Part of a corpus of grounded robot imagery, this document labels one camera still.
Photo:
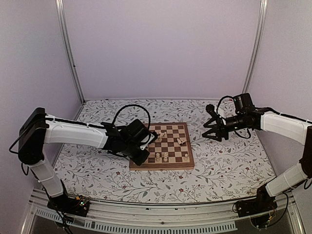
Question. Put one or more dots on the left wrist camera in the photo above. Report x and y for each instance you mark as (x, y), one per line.
(148, 140)

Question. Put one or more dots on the left aluminium frame post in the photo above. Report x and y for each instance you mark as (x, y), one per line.
(68, 49)

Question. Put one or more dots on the right aluminium frame post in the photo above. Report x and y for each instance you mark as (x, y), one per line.
(256, 44)

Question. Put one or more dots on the lying light bishop piece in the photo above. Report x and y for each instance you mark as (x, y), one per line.
(180, 141)

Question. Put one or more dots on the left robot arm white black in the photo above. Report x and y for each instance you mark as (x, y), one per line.
(40, 128)

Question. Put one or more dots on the light wooden queen piece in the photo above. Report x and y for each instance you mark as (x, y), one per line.
(165, 156)

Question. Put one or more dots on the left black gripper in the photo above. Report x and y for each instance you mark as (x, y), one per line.
(139, 161)

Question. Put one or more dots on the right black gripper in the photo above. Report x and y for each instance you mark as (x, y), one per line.
(220, 126)

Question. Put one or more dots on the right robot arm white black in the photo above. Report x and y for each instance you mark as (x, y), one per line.
(249, 117)

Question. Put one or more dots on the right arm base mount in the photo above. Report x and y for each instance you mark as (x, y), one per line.
(260, 204)

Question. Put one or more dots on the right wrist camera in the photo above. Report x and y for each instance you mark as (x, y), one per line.
(211, 110)

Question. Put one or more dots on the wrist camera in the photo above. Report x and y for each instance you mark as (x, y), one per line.
(211, 110)
(148, 140)

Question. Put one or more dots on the light wooden king piece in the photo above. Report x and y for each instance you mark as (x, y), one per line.
(158, 158)

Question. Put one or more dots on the light chess piece cluster centre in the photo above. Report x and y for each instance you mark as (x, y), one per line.
(161, 136)

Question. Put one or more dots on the wooden chess board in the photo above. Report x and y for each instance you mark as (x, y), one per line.
(169, 144)

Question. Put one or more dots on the aluminium front rail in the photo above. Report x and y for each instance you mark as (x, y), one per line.
(119, 217)

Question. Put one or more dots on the floral patterned table mat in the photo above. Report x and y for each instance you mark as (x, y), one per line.
(193, 169)

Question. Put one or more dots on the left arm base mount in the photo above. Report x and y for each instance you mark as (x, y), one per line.
(78, 205)

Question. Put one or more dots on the aluminium frame post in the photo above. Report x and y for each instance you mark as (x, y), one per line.
(68, 49)
(256, 44)

